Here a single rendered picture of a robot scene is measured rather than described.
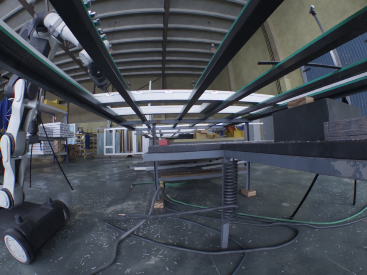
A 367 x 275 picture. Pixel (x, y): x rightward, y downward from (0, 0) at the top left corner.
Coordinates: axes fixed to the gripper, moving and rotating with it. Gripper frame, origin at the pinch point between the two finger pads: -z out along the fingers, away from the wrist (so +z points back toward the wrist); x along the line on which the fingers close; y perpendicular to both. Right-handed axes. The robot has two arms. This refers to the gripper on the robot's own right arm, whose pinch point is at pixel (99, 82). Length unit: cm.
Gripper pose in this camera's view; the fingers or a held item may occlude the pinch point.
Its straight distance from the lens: 87.2
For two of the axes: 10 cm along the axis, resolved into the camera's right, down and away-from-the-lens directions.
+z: 3.5, -2.9, -8.9
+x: -7.4, -6.6, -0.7
